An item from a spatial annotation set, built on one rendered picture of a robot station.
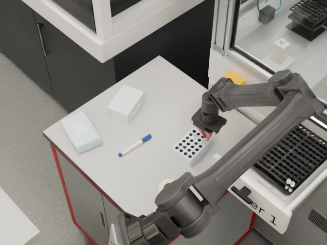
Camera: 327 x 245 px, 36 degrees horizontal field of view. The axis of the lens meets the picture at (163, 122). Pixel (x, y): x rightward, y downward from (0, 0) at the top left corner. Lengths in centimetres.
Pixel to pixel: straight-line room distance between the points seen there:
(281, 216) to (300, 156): 23
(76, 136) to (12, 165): 104
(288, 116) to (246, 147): 11
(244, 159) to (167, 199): 18
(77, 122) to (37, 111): 118
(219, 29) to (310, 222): 84
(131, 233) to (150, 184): 62
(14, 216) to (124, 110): 52
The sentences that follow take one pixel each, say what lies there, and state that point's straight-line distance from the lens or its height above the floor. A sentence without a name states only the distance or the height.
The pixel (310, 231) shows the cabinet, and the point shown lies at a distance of 214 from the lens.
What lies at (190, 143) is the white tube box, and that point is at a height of 80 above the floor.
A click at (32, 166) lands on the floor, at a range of 276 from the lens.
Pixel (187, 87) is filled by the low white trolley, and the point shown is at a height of 76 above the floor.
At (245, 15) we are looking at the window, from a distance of 169.
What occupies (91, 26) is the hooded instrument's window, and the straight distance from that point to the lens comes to 196.
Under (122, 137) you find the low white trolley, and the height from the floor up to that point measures 76.
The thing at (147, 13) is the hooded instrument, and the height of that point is 92.
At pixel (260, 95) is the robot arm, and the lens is 131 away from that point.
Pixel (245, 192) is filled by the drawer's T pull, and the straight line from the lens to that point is 152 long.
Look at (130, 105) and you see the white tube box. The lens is 185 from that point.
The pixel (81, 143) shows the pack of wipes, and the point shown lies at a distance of 177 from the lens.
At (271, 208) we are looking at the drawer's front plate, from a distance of 152.
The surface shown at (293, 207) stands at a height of 89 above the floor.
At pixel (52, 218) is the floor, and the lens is 256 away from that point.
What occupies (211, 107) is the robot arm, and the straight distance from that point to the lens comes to 160.
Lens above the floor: 219
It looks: 50 degrees down
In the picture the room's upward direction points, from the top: 1 degrees counter-clockwise
